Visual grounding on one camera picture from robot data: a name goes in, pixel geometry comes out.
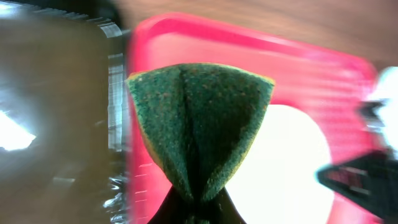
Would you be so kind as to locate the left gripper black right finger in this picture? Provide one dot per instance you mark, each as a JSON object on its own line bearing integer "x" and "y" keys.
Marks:
{"x": 219, "y": 210}

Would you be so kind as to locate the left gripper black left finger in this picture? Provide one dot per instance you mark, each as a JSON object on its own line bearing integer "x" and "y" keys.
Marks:
{"x": 173, "y": 210}

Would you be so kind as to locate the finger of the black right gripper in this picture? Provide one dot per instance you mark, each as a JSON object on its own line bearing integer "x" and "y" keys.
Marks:
{"x": 369, "y": 181}

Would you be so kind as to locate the white plate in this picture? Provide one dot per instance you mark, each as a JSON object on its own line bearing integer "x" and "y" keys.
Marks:
{"x": 385, "y": 93}
{"x": 276, "y": 183}

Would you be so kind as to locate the green yellow sponge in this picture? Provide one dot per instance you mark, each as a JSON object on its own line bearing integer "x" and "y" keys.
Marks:
{"x": 198, "y": 122}

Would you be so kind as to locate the white plate front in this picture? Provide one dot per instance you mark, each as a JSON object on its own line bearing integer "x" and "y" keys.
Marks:
{"x": 385, "y": 93}

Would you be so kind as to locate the red serving tray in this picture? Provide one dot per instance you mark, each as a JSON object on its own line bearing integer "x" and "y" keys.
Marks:
{"x": 325, "y": 84}

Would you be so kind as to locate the black water basin tray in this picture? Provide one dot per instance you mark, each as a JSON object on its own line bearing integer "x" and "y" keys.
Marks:
{"x": 63, "y": 112}

